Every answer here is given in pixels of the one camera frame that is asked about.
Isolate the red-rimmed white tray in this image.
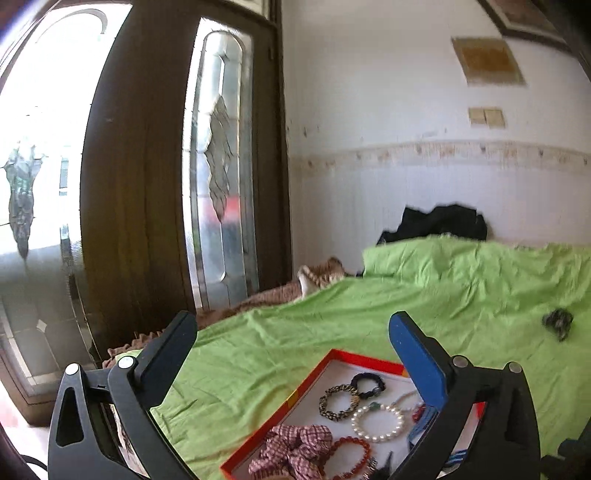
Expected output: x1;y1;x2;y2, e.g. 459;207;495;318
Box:
219;349;488;480

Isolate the red plaid scrunchie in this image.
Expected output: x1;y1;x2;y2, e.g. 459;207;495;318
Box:
249;424;334;480

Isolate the braided black-and-tan bracelet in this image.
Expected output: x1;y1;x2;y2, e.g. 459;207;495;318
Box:
318;383;361;422

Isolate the dark object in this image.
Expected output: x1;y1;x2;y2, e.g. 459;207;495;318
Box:
540;438;591;480

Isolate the white pearl bracelet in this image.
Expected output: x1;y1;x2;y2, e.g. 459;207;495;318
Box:
352;401;404;443

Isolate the dark green scrunchie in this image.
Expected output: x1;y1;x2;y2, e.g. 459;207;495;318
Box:
542;308;574;342

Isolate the leaded glass side window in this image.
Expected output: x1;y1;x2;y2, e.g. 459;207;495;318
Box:
0;0;134;425

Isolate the black garment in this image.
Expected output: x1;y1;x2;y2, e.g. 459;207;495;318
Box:
376;203;489;245

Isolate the wooden door with leaded glass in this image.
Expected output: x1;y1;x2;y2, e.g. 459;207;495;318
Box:
78;0;294;365

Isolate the striped beige cloth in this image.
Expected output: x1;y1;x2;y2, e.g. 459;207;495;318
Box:
297;258;347;303

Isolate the green bed sheet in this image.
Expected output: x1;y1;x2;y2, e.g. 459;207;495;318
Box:
148;234;591;480

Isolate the white bead string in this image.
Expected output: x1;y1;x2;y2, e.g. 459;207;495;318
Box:
390;390;423;414

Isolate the black hair tie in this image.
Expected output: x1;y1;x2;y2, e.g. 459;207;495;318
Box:
351;371;386;400

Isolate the brown fleece blanket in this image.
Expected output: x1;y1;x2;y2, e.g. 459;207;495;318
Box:
102;258;352;370

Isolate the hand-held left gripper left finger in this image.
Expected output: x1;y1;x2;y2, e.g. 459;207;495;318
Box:
47;311;199;480

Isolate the blue striped hair band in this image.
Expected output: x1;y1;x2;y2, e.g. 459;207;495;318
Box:
406;408;472;478

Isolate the tan wall plaque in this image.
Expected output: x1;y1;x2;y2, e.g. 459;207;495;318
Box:
451;37;526;88

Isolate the red bead bracelet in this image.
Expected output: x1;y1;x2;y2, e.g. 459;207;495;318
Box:
322;436;372;480

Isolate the dark picture frame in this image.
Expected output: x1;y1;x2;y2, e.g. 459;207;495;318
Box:
478;0;575;52

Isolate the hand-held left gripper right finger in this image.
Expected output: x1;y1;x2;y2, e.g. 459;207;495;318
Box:
388;311;541;480

